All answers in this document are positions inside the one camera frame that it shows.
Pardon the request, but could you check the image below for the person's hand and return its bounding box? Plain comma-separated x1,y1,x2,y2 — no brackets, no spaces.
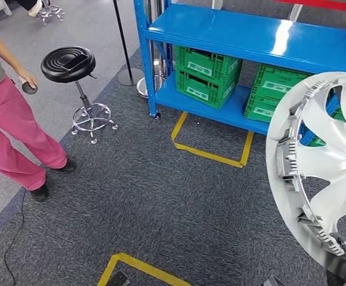
16,66,39,91

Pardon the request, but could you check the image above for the black round controller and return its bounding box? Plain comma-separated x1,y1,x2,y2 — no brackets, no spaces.
21,80,39,95

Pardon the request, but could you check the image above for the silver plastic hubcap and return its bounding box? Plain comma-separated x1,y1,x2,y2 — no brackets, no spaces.
265,70,346,277

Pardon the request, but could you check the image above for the blue metal shelf rack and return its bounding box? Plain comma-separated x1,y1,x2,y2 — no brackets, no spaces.
132,0,346,148

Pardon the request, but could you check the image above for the black round stool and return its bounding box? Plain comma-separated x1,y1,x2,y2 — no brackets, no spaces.
40,46,119,145

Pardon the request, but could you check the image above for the person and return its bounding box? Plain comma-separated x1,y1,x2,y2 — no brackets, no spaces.
14,0,43,17
0,20,76,203

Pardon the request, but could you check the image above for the dark smartphone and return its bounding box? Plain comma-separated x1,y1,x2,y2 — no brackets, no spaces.
62,54,89,72

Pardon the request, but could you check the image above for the chrome stool base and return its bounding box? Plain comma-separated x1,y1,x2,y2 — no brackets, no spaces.
36,0,65,26

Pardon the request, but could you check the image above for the red barrier belt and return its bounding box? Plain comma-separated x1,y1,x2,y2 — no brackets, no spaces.
273,0,346,13

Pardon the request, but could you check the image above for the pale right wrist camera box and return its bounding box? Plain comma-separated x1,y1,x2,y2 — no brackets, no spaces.
261,275,285,286

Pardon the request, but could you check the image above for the black post with flat base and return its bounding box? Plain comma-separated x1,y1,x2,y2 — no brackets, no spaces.
112,0,144,87

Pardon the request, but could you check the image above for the black floor cable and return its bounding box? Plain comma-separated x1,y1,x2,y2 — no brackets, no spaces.
3,189,27,286

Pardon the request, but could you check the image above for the chrome stanchion post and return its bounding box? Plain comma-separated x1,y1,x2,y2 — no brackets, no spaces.
136,0,165,100

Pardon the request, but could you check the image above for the yellow floor tape frame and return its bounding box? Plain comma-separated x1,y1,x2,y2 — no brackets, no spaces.
97,252,193,286
170,111,255,169

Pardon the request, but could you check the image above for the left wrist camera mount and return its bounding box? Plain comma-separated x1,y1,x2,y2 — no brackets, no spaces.
109,270,131,286

